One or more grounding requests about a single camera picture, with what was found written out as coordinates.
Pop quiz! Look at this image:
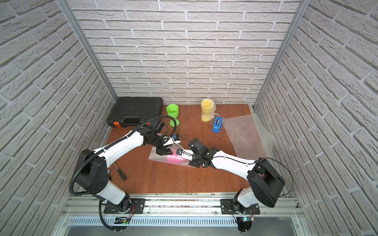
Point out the bubble wrap sheet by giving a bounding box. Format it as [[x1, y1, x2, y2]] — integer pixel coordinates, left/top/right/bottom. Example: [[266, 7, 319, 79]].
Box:
[[200, 98, 218, 123], [222, 114, 273, 160], [148, 145, 193, 166]]

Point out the pink plastic wine glass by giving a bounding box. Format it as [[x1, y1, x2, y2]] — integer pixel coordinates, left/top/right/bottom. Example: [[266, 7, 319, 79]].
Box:
[[167, 148, 189, 166]]

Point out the yellow plastic wine glass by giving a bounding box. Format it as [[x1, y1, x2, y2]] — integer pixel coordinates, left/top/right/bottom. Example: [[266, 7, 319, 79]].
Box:
[[201, 99, 215, 122]]

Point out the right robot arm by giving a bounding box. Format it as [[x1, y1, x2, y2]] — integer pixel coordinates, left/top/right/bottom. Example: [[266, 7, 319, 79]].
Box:
[[176, 148, 285, 212]]

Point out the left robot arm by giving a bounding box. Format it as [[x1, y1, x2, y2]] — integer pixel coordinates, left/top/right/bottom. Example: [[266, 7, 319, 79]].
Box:
[[69, 123, 176, 211]]

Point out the green plastic wine glass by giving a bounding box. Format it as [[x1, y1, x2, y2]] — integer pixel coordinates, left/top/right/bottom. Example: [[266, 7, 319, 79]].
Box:
[[166, 104, 179, 127]]

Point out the blue tape dispenser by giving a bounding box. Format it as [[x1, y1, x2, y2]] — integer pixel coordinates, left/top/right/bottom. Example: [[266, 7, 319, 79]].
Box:
[[212, 117, 223, 133]]

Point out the black plastic tool case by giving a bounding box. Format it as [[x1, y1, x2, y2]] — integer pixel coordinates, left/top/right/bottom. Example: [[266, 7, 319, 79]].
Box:
[[107, 96, 163, 128]]

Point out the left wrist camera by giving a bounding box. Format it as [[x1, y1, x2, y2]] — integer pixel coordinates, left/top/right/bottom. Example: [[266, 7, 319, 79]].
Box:
[[162, 134, 181, 146]]

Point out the black handled screwdriver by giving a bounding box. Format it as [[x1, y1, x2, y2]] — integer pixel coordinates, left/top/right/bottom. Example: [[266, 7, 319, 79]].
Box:
[[113, 163, 127, 181]]

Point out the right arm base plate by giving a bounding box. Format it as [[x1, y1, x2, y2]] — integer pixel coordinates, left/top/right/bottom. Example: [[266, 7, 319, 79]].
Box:
[[220, 199, 260, 216]]

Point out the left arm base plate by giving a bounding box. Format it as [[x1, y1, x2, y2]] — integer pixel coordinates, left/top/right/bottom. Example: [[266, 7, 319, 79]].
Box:
[[104, 198, 146, 214]]

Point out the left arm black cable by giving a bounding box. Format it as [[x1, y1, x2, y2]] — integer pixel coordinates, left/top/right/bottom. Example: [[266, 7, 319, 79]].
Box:
[[69, 115, 178, 231]]

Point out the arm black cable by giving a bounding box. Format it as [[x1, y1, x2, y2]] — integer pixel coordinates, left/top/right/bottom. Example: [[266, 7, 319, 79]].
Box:
[[177, 136, 294, 198], [69, 115, 178, 231]]

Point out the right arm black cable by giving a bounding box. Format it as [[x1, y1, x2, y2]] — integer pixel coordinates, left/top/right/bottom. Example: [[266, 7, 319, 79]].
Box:
[[177, 136, 294, 198]]

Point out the aluminium mounting rail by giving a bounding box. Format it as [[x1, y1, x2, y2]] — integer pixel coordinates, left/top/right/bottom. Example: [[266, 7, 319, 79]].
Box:
[[57, 192, 307, 231]]

